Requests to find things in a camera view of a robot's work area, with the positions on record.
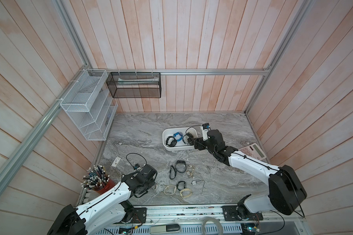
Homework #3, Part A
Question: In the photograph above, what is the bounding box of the black sport watch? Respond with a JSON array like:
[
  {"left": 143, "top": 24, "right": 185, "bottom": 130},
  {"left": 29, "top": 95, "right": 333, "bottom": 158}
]
[
  {"left": 165, "top": 136, "right": 177, "bottom": 147},
  {"left": 182, "top": 133, "right": 194, "bottom": 146}
]

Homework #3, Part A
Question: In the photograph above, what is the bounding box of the blue band watch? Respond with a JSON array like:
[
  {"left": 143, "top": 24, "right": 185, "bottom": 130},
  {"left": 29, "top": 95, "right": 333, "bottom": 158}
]
[{"left": 173, "top": 132, "right": 183, "bottom": 142}]

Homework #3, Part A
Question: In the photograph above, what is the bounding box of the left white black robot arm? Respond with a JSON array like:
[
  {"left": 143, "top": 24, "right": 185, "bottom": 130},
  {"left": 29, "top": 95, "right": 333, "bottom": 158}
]
[{"left": 47, "top": 164, "right": 158, "bottom": 235}]

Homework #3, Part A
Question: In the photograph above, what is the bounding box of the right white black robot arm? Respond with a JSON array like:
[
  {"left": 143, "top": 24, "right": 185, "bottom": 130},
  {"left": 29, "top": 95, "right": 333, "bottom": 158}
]
[{"left": 191, "top": 130, "right": 307, "bottom": 218}]

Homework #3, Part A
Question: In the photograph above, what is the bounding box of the gold metal link watch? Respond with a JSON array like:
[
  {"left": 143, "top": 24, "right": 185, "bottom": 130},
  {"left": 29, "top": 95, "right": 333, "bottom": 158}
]
[{"left": 186, "top": 164, "right": 195, "bottom": 178}]

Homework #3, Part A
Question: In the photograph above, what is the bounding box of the white plastic storage box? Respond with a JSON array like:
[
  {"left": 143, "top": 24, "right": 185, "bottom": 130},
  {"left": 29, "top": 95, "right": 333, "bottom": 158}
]
[{"left": 162, "top": 127, "right": 198, "bottom": 151}]

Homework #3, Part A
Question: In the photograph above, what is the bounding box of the small black band watch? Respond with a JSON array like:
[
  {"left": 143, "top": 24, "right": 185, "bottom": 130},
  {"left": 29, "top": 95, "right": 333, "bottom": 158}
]
[{"left": 176, "top": 181, "right": 186, "bottom": 191}]

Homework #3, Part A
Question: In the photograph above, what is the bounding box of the yellow cream band watch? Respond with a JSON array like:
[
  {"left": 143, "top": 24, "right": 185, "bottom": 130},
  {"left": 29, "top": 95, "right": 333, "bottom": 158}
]
[{"left": 179, "top": 188, "right": 193, "bottom": 199}]

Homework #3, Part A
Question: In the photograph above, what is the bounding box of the small white tag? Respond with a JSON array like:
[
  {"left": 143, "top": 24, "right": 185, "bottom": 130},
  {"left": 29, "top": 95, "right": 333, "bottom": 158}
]
[{"left": 111, "top": 157, "right": 121, "bottom": 167}]

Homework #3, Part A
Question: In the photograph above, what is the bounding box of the pink white calculator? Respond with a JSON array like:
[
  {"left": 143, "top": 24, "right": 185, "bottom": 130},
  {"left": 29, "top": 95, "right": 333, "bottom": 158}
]
[{"left": 239, "top": 143, "right": 266, "bottom": 161}]

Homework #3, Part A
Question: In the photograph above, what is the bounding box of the red cup of pens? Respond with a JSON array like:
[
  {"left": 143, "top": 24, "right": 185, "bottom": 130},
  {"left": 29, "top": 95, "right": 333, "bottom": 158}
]
[{"left": 81, "top": 165, "right": 116, "bottom": 194}]

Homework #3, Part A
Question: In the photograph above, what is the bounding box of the grey black handheld device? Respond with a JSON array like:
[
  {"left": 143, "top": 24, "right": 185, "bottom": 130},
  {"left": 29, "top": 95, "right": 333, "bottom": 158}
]
[{"left": 150, "top": 224, "right": 181, "bottom": 235}]

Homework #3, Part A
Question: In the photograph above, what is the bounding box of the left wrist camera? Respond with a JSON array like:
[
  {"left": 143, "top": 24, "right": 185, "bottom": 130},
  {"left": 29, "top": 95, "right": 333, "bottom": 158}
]
[{"left": 133, "top": 164, "right": 142, "bottom": 171}]

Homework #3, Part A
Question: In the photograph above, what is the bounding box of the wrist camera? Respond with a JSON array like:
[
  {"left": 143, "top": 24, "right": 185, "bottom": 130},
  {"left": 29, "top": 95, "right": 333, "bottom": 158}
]
[
  {"left": 133, "top": 164, "right": 142, "bottom": 171},
  {"left": 201, "top": 123, "right": 210, "bottom": 141}
]

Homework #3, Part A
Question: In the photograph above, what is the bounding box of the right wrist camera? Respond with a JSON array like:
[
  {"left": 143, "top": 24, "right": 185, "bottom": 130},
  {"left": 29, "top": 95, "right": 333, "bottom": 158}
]
[{"left": 201, "top": 123, "right": 210, "bottom": 141}]

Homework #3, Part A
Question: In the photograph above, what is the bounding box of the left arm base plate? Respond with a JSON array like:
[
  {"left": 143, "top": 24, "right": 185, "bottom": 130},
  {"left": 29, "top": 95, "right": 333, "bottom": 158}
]
[{"left": 120, "top": 207, "right": 147, "bottom": 224}]

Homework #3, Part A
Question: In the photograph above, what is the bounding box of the black watch long strap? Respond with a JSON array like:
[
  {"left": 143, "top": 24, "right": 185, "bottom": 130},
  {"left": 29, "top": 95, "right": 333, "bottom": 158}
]
[{"left": 175, "top": 160, "right": 187, "bottom": 174}]

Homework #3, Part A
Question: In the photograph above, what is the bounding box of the front aluminium mounting rail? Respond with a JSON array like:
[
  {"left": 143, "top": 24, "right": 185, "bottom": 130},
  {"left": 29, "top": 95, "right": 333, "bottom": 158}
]
[{"left": 105, "top": 204, "right": 304, "bottom": 229}]

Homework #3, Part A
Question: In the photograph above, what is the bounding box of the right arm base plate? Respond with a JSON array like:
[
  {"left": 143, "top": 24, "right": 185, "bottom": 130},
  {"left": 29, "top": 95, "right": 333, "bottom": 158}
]
[{"left": 222, "top": 205, "right": 264, "bottom": 221}]

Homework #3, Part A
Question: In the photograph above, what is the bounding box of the horizontal aluminium rail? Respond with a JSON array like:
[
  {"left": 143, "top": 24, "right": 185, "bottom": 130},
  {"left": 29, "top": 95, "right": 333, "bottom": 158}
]
[{"left": 86, "top": 68, "right": 270, "bottom": 76}]

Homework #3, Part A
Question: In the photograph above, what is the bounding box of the grey coiled hose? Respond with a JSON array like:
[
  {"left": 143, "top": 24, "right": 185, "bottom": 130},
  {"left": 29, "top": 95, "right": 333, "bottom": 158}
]
[{"left": 200, "top": 216, "right": 224, "bottom": 235}]

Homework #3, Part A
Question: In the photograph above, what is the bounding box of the white wire mesh shelf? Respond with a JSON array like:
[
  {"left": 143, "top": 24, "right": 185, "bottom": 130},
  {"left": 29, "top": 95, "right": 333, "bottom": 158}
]
[{"left": 60, "top": 69, "right": 118, "bottom": 141}]

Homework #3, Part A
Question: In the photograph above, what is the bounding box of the black mesh wall basket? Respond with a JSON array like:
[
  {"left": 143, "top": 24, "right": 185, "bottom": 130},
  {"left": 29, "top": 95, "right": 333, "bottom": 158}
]
[{"left": 106, "top": 71, "right": 162, "bottom": 99}]

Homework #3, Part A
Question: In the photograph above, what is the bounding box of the left aluminium frame rail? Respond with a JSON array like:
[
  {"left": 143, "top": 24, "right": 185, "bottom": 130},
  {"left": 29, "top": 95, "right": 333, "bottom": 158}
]
[{"left": 0, "top": 64, "right": 91, "bottom": 197}]

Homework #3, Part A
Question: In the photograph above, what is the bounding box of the right aluminium frame post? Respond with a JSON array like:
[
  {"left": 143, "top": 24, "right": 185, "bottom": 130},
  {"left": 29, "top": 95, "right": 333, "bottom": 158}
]
[{"left": 244, "top": 1, "right": 315, "bottom": 117}]

